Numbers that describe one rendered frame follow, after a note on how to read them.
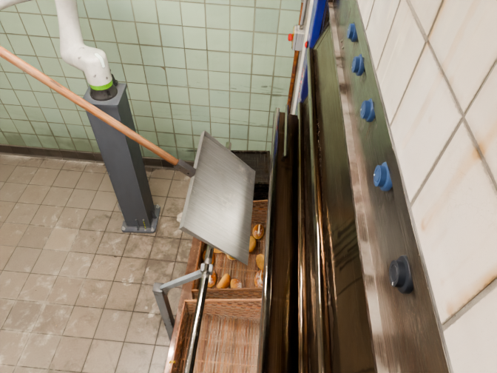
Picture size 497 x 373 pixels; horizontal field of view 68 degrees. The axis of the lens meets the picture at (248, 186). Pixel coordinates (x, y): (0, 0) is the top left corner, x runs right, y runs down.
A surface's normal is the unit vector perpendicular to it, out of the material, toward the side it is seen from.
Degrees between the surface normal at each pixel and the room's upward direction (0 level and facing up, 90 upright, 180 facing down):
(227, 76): 90
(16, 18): 90
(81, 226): 0
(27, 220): 0
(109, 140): 90
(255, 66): 90
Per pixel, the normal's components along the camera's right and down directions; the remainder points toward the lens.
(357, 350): -0.92, -0.29
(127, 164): -0.01, 0.76
